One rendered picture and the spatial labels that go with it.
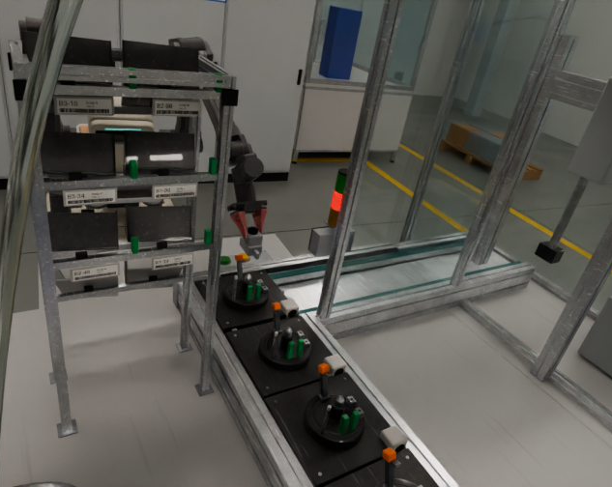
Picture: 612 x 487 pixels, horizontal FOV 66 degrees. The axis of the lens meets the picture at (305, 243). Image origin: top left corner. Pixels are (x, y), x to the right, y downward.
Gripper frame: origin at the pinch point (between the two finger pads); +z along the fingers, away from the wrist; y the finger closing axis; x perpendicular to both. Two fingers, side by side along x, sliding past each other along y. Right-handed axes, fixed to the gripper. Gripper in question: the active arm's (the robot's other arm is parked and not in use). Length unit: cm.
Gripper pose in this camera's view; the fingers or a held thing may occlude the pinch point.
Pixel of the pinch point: (252, 234)
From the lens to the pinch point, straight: 135.7
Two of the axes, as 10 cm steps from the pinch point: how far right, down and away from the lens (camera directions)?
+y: 8.6, -1.3, 5.0
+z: 1.8, 9.8, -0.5
